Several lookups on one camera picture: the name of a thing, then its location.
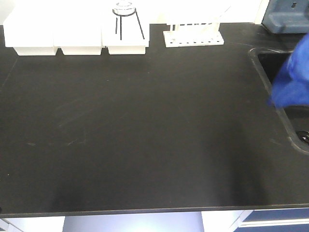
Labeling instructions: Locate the white plastic bin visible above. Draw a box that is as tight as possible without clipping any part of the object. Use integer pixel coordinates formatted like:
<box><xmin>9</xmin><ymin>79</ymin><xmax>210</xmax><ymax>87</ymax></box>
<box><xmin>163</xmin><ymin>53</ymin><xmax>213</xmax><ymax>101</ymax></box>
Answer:
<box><xmin>101</xmin><ymin>13</ymin><xmax>150</xmax><ymax>55</ymax></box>
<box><xmin>3</xmin><ymin>9</ymin><xmax>57</xmax><ymax>56</ymax></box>
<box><xmin>53</xmin><ymin>15</ymin><xmax>102</xmax><ymax>56</ymax></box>

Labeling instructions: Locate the blue cabinet right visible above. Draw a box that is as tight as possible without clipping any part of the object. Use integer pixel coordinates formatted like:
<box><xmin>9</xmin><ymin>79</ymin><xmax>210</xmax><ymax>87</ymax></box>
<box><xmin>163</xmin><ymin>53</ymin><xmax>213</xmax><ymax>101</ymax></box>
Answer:
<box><xmin>230</xmin><ymin>208</ymin><xmax>309</xmax><ymax>232</ymax></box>

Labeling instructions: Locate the black lab sink basin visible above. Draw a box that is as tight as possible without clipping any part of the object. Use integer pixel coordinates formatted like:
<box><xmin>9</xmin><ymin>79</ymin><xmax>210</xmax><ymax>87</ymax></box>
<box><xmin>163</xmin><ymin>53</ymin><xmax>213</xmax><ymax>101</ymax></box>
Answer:
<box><xmin>249</xmin><ymin>48</ymin><xmax>309</xmax><ymax>155</ymax></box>

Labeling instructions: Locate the black wire tripod stand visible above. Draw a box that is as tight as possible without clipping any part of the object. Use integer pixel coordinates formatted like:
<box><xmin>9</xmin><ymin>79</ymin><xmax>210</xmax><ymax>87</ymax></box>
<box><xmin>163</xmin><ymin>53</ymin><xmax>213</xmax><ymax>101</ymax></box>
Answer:
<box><xmin>112</xmin><ymin>8</ymin><xmax>145</xmax><ymax>40</ymax></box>

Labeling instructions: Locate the white test tube rack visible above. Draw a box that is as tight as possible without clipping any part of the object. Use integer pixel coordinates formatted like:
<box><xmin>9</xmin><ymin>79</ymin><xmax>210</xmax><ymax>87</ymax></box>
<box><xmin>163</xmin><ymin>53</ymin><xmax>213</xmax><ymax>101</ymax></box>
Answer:
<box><xmin>163</xmin><ymin>5</ymin><xmax>232</xmax><ymax>48</ymax></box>

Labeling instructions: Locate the white plastic bin middle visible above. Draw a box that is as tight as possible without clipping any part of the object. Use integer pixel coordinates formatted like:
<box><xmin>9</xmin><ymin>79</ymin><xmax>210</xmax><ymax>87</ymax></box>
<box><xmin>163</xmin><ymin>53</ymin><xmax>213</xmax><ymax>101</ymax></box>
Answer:
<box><xmin>53</xmin><ymin>15</ymin><xmax>102</xmax><ymax>56</ymax></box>

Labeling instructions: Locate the blue microfiber cloth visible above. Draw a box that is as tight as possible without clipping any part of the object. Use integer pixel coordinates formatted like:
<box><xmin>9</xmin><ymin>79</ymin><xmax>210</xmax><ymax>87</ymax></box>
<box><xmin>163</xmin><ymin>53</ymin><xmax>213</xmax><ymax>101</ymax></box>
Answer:
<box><xmin>268</xmin><ymin>34</ymin><xmax>309</xmax><ymax>108</ymax></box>

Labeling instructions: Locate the sink drain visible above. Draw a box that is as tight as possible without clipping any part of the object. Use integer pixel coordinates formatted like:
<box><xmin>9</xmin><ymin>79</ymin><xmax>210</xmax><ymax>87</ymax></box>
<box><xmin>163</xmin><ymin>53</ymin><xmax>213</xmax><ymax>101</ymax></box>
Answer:
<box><xmin>296</xmin><ymin>130</ymin><xmax>309</xmax><ymax>144</ymax></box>

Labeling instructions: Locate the blue grey plastic container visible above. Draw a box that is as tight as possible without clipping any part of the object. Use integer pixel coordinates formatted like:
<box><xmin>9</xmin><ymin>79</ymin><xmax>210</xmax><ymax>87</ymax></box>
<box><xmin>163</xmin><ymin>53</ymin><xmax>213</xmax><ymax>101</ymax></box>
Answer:
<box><xmin>262</xmin><ymin>0</ymin><xmax>309</xmax><ymax>34</ymax></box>

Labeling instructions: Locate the white plastic bin right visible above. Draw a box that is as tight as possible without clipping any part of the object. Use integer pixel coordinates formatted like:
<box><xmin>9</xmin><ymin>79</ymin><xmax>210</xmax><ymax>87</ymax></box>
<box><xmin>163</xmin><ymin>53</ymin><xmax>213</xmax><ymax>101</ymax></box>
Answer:
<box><xmin>101</xmin><ymin>13</ymin><xmax>150</xmax><ymax>55</ymax></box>

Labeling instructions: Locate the clear glass dish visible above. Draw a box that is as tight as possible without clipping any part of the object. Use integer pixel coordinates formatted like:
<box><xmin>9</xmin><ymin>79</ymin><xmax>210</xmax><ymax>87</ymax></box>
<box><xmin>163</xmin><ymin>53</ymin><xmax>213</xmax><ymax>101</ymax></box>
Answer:
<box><xmin>112</xmin><ymin>0</ymin><xmax>136</xmax><ymax>16</ymax></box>

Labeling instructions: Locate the white plastic bin left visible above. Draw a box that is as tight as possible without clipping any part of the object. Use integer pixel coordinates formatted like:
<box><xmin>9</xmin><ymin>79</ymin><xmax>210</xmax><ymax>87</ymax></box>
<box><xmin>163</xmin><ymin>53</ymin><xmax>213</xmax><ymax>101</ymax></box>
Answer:
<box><xmin>3</xmin><ymin>9</ymin><xmax>57</xmax><ymax>56</ymax></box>

